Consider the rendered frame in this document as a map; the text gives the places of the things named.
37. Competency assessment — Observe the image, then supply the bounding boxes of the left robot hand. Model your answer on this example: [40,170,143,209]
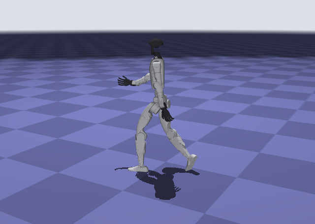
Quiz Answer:
[161,102,174,122]

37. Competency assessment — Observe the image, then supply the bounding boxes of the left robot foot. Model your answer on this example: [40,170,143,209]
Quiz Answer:
[128,165,149,172]

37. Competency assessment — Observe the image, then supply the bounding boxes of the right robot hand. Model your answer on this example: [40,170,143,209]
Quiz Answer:
[118,76,136,86]

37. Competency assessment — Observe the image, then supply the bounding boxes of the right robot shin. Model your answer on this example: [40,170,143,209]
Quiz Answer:
[168,133,190,160]

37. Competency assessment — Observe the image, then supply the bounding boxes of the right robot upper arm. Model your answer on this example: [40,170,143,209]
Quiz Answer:
[145,73,151,81]

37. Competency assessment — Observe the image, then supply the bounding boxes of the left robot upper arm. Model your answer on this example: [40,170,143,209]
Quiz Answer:
[152,61,162,89]

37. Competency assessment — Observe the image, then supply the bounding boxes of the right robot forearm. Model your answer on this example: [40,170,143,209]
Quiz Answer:
[132,76,148,86]

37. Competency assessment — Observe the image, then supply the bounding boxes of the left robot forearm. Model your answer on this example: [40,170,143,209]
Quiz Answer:
[154,82,165,108]

